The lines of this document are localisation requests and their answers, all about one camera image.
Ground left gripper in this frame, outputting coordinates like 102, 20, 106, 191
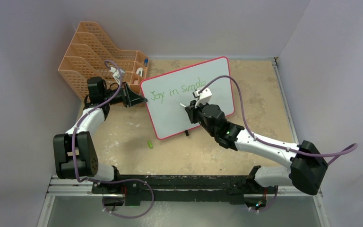
103, 82, 147, 108

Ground pink framed whiteboard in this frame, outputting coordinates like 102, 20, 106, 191
140, 56, 235, 140

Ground green marker cap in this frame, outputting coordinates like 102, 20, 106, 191
147, 140, 153, 148

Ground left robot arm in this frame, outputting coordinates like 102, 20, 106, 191
53, 77, 147, 193

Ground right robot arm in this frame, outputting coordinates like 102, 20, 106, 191
184, 101, 328, 195

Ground white stapler in organizer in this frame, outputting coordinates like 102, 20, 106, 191
136, 67, 144, 77

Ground orange plastic file organizer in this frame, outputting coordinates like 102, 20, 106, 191
58, 21, 149, 100

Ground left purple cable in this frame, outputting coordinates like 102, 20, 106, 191
72, 59, 155, 219

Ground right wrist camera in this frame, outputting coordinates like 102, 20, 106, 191
193, 87, 212, 108

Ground aluminium base frame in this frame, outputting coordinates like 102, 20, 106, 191
37, 58, 331, 227

